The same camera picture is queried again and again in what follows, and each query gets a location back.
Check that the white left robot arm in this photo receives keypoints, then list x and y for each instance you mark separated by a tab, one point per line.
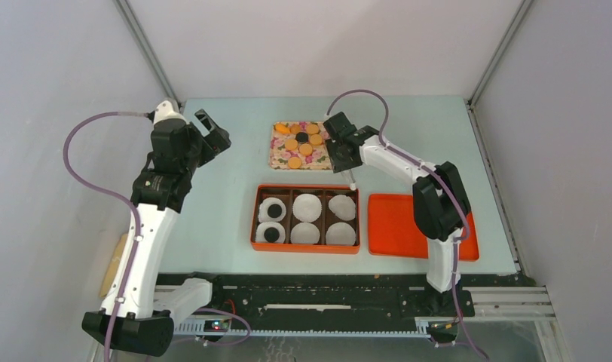
130	318

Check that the aluminium frame post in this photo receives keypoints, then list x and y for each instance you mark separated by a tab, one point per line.
135	28
503	46

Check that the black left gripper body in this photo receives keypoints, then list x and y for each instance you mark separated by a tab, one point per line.
211	144

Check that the orange box lid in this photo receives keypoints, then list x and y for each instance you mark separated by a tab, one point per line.
391	227

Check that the white paper cup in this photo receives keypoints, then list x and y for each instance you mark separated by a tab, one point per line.
305	233
343	207
262	212
307	208
265	225
340	234

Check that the black sandwich cookie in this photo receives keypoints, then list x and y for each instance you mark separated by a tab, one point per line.
271	235
302	138
275	211

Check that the round yellow biscuit bottom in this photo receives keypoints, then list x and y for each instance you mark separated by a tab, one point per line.
294	163

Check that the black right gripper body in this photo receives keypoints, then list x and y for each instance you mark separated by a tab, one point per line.
338	162

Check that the aluminium frame post right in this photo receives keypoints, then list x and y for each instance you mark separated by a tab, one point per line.
503	46

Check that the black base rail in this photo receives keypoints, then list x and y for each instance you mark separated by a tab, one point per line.
373	305

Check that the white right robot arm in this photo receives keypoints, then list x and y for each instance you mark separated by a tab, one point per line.
440	204

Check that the brown round cookie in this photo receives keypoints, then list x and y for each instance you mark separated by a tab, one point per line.
295	129

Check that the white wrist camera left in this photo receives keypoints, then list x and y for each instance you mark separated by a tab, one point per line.
166	110

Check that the round yellow biscuit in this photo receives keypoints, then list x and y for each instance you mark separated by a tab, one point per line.
306	149
316	139
291	144
294	163
312	128

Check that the aluminium frame post left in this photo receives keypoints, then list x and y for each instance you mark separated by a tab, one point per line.
135	28

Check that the orange cookie box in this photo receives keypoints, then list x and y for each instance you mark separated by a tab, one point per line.
287	194

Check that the orange fish cookie left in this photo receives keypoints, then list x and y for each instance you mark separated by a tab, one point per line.
282	128

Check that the round yellow biscuit top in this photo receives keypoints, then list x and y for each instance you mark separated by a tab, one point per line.
312	128

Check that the floral serving tray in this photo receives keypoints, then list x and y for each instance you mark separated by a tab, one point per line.
319	160

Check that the black sandwich cookie on tray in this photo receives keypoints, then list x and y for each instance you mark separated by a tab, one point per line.
302	138

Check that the metal tongs white handle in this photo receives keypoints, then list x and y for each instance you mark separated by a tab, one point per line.
349	179

